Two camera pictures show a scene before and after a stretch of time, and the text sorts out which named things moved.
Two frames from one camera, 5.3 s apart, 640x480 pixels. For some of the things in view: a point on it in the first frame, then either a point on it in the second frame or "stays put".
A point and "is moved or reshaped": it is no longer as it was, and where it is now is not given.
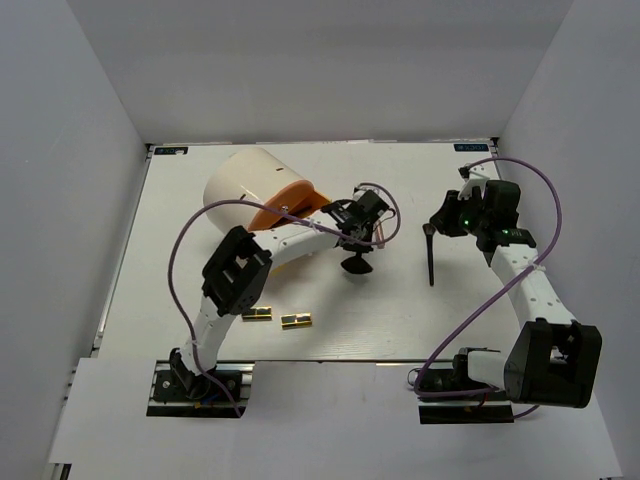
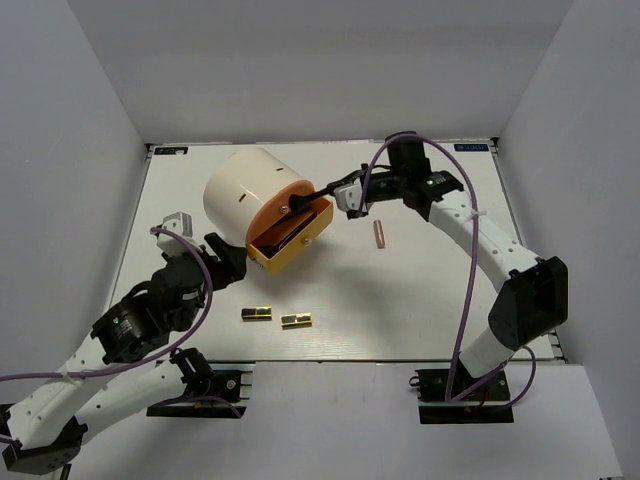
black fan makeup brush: (356, 264) to (296, 201)
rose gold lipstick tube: (380, 237) stays put
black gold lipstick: (296, 320) stays put
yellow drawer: (294, 267) is moved or reshaped
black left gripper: (358, 247) to (232, 267)
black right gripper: (444, 219) to (347, 179)
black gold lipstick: (258, 314) stays put
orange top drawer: (293, 198) stays put
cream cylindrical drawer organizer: (251, 174) stays put
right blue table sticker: (471, 147) stays put
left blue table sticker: (170, 150) stays put
